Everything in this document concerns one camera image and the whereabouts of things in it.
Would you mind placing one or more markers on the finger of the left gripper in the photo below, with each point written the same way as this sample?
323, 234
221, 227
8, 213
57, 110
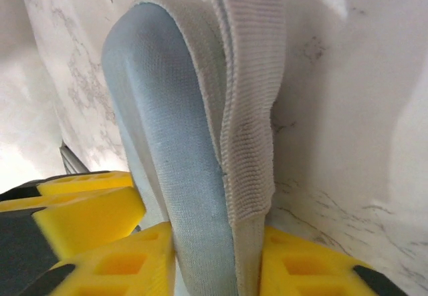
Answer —
93, 219
83, 182

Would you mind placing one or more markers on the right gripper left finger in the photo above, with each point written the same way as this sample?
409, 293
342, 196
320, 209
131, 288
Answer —
127, 266

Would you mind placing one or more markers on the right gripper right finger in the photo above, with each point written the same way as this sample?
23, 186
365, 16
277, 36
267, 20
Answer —
317, 269

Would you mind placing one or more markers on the blue pencil case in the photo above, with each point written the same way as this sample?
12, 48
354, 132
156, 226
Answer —
177, 125

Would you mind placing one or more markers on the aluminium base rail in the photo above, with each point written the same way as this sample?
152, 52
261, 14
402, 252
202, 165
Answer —
72, 159

